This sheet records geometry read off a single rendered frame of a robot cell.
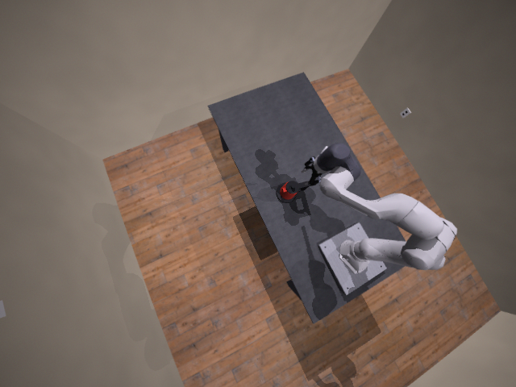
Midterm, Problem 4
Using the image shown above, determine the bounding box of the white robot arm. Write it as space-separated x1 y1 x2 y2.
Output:
314 143 457 273

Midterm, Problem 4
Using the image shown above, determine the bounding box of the black round disk with center stud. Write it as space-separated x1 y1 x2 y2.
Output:
277 183 297 203

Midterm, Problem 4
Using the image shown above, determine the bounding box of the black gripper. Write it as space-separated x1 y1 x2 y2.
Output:
302 157 323 186

